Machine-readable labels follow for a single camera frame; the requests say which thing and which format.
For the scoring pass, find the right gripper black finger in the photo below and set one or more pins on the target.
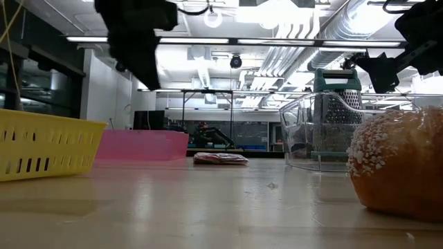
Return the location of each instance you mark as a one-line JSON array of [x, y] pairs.
[[382, 72]]

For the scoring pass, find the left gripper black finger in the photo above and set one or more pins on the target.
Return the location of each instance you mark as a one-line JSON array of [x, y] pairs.
[[145, 69]]

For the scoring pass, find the orange sprinkled bread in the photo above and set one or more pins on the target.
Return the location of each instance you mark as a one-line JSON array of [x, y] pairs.
[[405, 166]]

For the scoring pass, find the red snack packet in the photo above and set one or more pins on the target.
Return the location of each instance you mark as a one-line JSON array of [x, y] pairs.
[[219, 158]]

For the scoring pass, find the black monitor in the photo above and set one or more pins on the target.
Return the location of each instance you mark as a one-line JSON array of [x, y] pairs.
[[149, 120]]

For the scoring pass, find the long ceiling light bar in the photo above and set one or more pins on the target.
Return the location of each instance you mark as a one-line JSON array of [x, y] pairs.
[[194, 40]]

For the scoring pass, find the round ceiling lamp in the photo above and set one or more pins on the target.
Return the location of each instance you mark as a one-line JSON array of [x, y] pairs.
[[205, 19]]

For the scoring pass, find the pink plastic tray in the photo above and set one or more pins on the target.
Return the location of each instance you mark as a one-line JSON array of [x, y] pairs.
[[138, 145]]

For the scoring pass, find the background robot station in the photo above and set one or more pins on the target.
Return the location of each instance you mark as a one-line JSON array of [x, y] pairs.
[[211, 136]]

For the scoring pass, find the clear plastic container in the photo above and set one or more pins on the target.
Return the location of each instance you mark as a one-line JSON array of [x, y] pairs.
[[301, 138]]

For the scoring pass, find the yellow plastic basket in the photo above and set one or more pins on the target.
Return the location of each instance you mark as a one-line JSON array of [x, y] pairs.
[[45, 145]]

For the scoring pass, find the silver ventilation duct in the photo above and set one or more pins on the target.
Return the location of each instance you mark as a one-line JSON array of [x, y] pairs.
[[349, 24]]

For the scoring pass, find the black frame stand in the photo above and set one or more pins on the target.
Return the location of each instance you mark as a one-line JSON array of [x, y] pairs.
[[207, 91]]

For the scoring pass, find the black dome camera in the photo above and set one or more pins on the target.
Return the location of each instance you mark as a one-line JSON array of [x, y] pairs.
[[236, 62]]

